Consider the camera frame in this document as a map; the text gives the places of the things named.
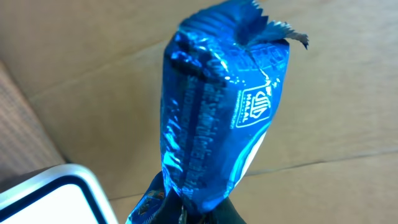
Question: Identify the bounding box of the blue Oreo cookie pack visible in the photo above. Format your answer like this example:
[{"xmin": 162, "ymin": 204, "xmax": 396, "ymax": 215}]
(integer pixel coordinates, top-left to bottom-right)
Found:
[{"xmin": 127, "ymin": 1, "xmax": 309, "ymax": 223}]

